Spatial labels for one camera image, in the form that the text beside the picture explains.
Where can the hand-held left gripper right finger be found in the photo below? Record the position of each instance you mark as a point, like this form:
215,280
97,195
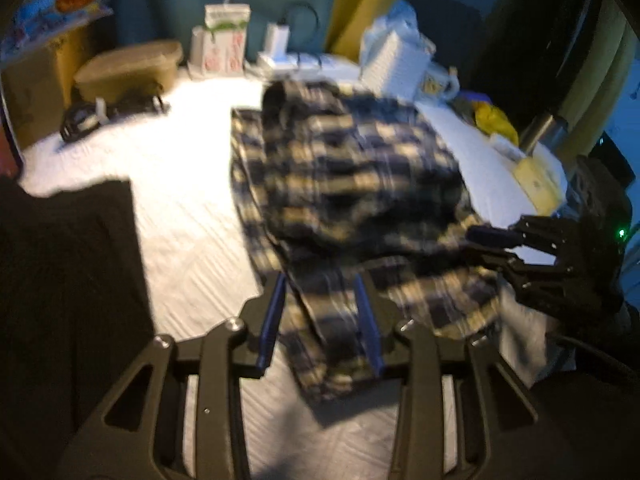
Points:
367,325

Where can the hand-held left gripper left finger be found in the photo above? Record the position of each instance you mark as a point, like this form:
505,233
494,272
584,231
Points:
270,320

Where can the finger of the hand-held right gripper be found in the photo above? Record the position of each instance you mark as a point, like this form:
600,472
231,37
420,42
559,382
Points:
520,272
492,236

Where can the blue plaid shirt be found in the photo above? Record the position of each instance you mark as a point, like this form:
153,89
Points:
350,185

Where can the yellow packet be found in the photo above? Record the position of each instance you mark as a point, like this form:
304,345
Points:
537,182

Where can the white packet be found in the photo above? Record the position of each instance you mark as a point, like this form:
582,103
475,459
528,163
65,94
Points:
506,146

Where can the metal flask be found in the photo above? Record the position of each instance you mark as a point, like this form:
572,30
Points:
542,132

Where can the yellow crumpled bag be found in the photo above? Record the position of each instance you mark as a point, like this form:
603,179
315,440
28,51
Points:
492,120

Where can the white textured table cover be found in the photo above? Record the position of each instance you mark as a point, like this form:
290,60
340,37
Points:
190,200

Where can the printed mug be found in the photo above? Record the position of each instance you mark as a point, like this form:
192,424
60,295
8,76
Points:
435,85

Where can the white perforated basket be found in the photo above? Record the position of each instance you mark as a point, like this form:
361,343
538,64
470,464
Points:
395,65

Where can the black cloth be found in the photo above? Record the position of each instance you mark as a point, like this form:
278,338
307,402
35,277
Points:
65,285

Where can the light blue plastic bag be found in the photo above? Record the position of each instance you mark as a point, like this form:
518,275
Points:
395,17

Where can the white power strip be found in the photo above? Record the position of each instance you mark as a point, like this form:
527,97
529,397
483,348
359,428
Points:
310,62

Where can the yellow board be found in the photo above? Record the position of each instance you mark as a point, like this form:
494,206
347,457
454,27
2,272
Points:
365,0

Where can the white charger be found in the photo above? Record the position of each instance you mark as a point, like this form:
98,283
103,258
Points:
277,40

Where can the white carton green red print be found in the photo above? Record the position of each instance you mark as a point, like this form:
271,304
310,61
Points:
226,40

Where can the tan plastic basin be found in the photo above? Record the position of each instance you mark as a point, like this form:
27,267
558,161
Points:
130,67

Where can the cardboard box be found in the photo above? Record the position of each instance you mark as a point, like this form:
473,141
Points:
35,90

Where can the colourful snack packet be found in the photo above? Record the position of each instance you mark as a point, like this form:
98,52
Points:
50,5

